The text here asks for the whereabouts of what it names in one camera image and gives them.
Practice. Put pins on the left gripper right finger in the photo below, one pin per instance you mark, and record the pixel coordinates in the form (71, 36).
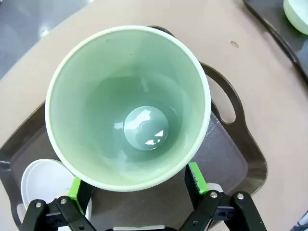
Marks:
(211, 211)

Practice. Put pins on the small white bowl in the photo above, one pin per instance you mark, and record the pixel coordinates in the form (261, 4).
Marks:
(43, 183)

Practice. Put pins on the pale green bowl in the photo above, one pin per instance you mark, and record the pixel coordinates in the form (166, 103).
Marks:
(298, 14)

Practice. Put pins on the tall pale green cup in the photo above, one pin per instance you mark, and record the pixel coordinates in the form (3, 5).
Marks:
(108, 84)

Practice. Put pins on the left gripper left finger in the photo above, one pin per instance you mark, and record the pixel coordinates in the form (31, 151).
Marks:
(72, 216)

